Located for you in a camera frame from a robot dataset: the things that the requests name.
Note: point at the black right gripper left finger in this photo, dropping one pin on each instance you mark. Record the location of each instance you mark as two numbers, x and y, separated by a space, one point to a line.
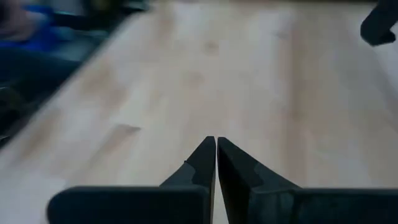
130 205

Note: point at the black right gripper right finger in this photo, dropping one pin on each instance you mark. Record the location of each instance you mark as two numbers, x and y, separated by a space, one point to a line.
311 208

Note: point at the blue plastic bin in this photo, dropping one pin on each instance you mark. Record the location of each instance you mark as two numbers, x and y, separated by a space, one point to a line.
34 40

